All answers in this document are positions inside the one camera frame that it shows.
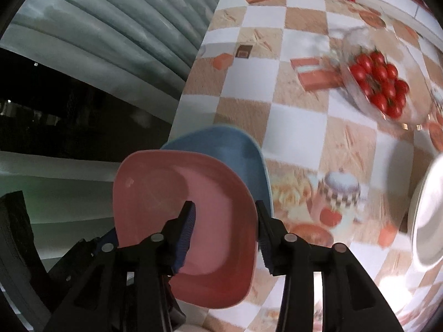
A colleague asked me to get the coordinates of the grey-green curtain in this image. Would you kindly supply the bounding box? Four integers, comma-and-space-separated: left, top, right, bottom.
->
1, 0, 219, 122

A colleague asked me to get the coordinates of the pink square plate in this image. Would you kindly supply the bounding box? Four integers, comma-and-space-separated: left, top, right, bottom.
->
113, 150, 257, 309

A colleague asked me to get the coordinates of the checkered printed tablecloth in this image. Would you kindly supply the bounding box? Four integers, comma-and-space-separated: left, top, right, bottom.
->
171, 0, 442, 331

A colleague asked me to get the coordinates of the white round bowl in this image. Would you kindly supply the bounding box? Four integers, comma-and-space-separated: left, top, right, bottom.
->
408, 154, 443, 271

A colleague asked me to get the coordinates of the glass bowl of tomatoes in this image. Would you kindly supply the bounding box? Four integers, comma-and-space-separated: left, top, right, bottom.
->
339, 27, 433, 130

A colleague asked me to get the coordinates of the blue square plate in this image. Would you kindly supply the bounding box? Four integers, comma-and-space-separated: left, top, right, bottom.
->
161, 124, 274, 216

